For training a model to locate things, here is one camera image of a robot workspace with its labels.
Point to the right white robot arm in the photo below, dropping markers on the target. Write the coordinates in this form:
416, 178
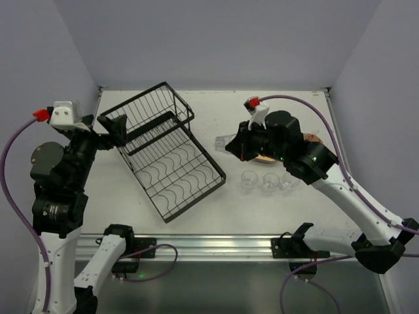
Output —
379, 240

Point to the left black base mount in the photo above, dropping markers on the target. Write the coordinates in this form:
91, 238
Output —
130, 262

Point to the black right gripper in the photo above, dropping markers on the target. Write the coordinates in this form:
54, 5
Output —
246, 144

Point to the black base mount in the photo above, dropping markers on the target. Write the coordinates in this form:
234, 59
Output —
294, 253
130, 262

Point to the aluminium mounting rail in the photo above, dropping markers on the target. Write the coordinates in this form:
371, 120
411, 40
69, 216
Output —
197, 248

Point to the black wire dish rack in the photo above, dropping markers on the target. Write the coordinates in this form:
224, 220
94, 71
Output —
172, 167

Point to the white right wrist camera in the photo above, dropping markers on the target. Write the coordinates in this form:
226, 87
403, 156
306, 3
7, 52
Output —
258, 111

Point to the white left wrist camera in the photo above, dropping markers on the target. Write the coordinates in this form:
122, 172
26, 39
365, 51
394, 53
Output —
67, 116

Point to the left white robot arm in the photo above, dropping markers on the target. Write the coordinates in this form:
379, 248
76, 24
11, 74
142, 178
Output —
60, 174

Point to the yellow square plate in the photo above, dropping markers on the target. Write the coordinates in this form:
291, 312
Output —
265, 159

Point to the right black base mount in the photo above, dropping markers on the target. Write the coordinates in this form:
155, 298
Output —
294, 253

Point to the blue patterned bowl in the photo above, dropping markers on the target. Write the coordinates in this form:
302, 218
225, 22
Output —
312, 138

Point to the clear glass cup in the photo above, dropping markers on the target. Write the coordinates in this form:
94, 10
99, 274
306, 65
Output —
270, 184
289, 183
222, 141
248, 182

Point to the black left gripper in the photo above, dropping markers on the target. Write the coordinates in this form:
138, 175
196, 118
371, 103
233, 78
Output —
101, 138

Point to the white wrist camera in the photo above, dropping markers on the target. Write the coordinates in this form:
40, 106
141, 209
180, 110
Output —
67, 116
258, 111

